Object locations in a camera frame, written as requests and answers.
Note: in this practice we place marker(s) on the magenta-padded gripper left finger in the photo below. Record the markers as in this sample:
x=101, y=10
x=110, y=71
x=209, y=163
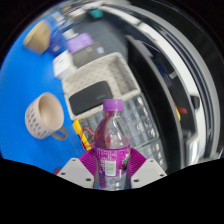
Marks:
x=75, y=171

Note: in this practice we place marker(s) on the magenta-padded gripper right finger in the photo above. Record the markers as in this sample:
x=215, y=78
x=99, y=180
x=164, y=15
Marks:
x=148, y=171

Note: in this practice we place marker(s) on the purple-capped clear drink bottle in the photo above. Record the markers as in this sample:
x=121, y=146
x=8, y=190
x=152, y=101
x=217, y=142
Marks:
x=112, y=150

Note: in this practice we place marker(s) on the flat round red coaster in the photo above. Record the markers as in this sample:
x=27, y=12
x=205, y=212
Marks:
x=57, y=171

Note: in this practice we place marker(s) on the yellow multimeter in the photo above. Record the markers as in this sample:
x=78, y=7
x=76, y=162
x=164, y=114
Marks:
x=81, y=133

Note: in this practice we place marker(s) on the beige patterned mug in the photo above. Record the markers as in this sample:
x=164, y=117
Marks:
x=43, y=116

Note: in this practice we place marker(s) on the black rectangular speaker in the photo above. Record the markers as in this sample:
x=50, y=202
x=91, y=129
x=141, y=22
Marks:
x=90, y=98

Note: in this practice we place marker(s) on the small white box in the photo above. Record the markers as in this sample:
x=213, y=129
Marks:
x=64, y=65

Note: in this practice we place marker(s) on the white perforated basket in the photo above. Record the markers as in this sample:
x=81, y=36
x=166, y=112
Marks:
x=110, y=68

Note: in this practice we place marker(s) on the dark grey box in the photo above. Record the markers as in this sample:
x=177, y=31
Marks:
x=88, y=55

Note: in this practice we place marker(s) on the blue box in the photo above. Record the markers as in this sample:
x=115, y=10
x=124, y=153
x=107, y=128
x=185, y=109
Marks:
x=59, y=43

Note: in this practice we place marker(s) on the purple plastic pack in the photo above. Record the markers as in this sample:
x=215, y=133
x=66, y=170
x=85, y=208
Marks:
x=80, y=41

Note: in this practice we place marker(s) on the brown cardboard box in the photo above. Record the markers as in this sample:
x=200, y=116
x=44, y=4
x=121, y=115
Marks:
x=37, y=36

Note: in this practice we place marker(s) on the black wall shelf unit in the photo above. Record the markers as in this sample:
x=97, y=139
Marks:
x=156, y=86

